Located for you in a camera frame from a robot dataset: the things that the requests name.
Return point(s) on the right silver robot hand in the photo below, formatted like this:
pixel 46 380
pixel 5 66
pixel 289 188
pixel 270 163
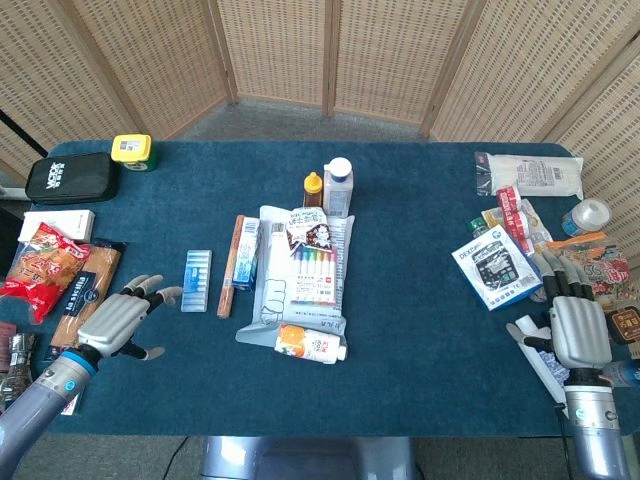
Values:
pixel 580 325

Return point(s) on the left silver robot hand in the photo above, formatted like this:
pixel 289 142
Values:
pixel 112 320

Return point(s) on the light blue pill box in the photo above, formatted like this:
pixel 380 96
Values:
pixel 196 290

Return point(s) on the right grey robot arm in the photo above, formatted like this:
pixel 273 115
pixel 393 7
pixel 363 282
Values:
pixel 595 430

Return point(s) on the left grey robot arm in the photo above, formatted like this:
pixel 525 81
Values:
pixel 35 405

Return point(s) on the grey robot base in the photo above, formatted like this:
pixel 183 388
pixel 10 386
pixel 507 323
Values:
pixel 300 457

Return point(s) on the wooden stick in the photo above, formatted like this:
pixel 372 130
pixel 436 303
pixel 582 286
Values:
pixel 231 265

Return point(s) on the pasta pack dark label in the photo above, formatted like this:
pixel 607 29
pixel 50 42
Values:
pixel 87 295

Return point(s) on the small brown box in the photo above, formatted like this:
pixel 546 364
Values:
pixel 625 325

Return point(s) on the long white flat pack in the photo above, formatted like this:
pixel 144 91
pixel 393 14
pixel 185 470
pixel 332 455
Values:
pixel 547 370

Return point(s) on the colourful candy bag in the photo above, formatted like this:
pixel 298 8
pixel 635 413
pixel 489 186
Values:
pixel 607 270

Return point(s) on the red snack bag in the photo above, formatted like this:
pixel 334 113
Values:
pixel 42 272

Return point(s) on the small white card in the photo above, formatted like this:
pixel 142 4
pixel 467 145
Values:
pixel 72 406

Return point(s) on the blue white calculator box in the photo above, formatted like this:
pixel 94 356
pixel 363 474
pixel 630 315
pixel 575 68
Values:
pixel 495 272

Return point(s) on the clear plastic packet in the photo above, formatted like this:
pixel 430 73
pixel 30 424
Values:
pixel 539 230

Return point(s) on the dark foil snack packet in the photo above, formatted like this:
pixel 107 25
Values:
pixel 17 365

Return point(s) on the clear jar white lid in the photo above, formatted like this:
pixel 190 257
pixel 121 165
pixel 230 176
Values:
pixel 590 215

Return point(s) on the white cardboard box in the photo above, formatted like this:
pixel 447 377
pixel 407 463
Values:
pixel 57 222

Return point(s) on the red white sausage pack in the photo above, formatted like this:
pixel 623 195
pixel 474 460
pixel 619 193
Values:
pixel 515 215

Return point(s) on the small yellow packet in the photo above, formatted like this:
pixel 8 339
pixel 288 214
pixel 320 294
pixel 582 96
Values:
pixel 492 218

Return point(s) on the green cap bottle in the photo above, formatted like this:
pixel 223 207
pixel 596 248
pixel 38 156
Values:
pixel 474 226

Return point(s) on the blue toothpaste box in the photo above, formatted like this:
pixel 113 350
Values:
pixel 247 260

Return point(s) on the black zip pouch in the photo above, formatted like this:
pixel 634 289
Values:
pixel 72 177

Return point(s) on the blue table cloth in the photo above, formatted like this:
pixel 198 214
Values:
pixel 425 325

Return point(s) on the white powder bag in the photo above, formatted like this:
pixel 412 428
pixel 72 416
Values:
pixel 540 172

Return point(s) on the large white plastic bag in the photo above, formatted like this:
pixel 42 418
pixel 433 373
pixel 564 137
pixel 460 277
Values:
pixel 272 300

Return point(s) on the green tub yellow lid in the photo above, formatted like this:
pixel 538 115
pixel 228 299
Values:
pixel 131 150

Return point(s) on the orange juice carton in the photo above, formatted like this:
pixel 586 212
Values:
pixel 310 345

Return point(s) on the pastel highlighter pen pack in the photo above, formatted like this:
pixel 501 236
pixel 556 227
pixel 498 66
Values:
pixel 314 280

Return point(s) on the coffee milk snack packet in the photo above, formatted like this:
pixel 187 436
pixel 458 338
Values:
pixel 310 227

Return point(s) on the honey bottle yellow cap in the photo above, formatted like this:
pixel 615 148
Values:
pixel 312 192

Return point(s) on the clear bottle blue white cap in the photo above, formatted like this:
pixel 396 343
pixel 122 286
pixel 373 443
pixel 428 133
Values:
pixel 337 192

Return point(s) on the woven folding screen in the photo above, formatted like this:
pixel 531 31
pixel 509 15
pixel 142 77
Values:
pixel 390 50

